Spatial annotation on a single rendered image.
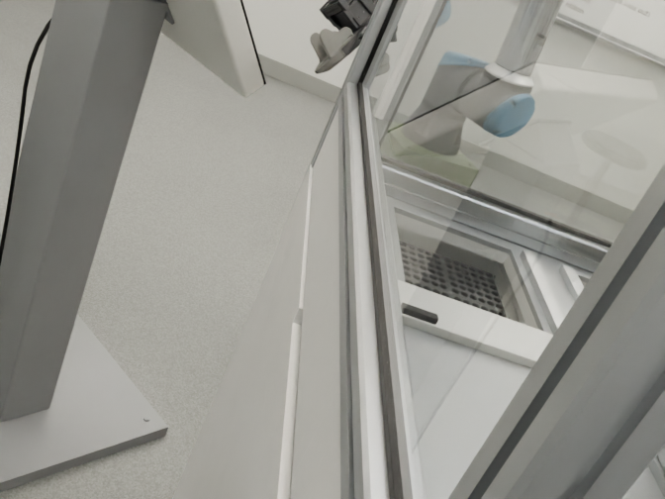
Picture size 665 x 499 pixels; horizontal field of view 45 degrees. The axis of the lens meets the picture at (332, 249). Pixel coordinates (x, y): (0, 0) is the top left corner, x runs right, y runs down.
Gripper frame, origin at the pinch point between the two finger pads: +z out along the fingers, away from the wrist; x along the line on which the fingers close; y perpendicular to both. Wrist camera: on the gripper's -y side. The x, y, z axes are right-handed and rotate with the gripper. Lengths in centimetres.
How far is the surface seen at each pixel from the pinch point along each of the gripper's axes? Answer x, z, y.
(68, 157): -28.6, 36.4, 16.8
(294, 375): 50, 50, -6
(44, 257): -40, 52, 6
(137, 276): -124, 33, -31
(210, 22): -2.6, 8.8, 18.6
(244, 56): -3.9, 7.7, 10.6
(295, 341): 45, 46, -6
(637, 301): 104, 49, 14
